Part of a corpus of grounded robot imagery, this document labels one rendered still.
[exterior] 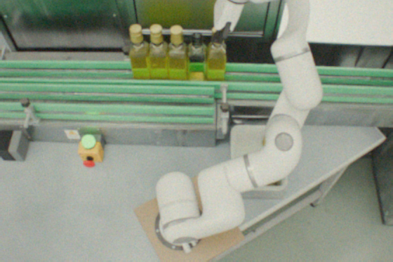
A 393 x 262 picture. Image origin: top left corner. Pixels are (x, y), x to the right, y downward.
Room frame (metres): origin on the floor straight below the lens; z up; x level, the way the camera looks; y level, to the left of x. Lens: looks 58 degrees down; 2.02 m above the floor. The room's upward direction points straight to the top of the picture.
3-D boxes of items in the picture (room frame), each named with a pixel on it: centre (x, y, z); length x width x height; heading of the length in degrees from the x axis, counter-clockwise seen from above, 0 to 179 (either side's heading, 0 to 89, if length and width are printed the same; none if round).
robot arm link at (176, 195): (0.36, 0.05, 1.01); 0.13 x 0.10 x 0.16; 11
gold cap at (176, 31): (0.80, 0.05, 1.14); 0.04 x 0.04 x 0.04
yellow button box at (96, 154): (0.62, 0.35, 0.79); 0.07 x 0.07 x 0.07; 88
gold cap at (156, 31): (0.80, 0.11, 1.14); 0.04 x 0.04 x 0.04
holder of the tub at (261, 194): (0.60, -0.20, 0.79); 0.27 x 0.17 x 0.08; 178
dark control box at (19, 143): (0.62, 0.63, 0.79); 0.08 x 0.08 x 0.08; 88
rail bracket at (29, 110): (0.64, 0.52, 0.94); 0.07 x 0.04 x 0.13; 178
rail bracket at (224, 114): (0.67, -0.09, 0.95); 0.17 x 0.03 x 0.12; 178
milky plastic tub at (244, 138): (0.57, -0.20, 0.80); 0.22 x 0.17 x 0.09; 178
